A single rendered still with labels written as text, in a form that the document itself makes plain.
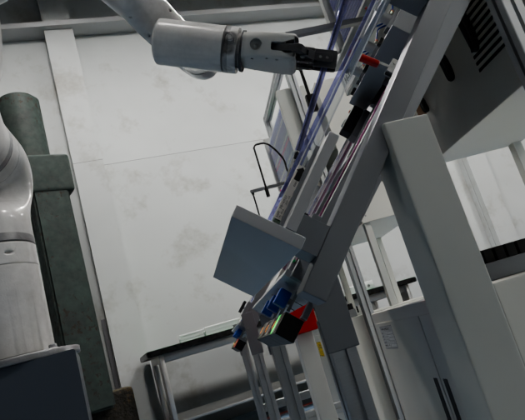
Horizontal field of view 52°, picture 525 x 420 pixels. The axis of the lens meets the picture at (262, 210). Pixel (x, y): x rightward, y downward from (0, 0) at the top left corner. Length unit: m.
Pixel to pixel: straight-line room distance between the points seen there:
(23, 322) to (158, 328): 4.81
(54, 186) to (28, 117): 0.85
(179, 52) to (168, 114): 5.36
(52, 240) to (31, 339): 3.66
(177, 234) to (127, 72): 1.98
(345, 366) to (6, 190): 0.63
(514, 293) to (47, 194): 4.06
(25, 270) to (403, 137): 0.59
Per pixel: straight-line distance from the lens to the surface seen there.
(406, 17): 1.16
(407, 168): 0.67
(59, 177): 4.74
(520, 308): 1.00
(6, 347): 0.88
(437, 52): 1.09
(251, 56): 0.99
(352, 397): 0.84
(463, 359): 0.67
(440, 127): 1.67
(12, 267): 0.90
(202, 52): 1.01
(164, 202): 5.96
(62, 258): 4.50
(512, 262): 1.18
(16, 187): 1.03
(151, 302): 5.70
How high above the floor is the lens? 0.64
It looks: 13 degrees up
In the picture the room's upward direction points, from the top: 17 degrees counter-clockwise
